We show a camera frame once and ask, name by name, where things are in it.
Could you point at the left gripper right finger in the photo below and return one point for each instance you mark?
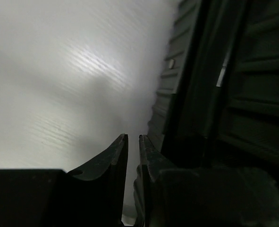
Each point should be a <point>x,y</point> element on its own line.
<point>148,194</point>

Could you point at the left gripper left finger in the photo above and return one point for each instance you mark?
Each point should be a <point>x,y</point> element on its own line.
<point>97,187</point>

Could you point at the black hard-shell suitcase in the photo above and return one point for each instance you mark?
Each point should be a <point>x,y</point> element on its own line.
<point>218,98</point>

